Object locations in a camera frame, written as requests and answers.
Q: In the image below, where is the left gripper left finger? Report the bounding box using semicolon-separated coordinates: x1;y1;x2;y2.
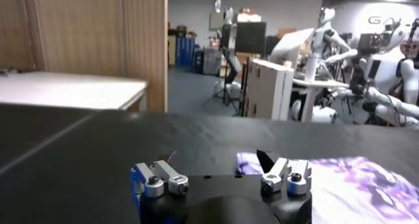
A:
130;160;190;198

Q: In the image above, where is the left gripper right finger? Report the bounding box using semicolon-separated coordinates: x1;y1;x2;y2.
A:
256;149;312;196

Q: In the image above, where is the lilac purple printed t-shirt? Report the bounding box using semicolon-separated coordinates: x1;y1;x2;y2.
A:
236;151;419;224

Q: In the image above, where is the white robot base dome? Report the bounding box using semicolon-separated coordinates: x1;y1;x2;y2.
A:
214;80;242;100

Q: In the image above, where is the large black table cover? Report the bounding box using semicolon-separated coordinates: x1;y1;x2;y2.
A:
0;109;419;224

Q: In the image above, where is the white standing desk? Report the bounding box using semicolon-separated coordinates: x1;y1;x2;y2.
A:
291;77;350;123

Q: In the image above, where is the tall white cardboard box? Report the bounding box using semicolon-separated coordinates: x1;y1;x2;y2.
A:
245;58;295;121

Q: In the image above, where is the black tripod stand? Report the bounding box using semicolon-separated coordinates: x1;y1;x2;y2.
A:
204;47;249;115

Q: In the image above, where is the white curved chair back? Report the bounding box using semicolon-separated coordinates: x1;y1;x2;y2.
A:
270;28;315;71

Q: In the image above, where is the white side table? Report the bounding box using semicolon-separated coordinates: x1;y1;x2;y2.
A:
0;71;148;112

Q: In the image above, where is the small black table cover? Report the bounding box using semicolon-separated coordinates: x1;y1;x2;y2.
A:
0;103;96;174

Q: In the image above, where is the blue storage cabinet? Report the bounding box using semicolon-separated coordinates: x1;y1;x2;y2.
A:
175;37;196;69

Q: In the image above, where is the white humanoid robot with base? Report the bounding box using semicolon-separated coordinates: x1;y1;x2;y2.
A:
350;18;419;130

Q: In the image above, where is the black monitor panel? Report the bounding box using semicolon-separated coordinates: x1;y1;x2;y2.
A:
234;21;267;54

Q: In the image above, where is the light wooden table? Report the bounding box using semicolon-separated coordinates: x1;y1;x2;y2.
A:
0;0;169;113

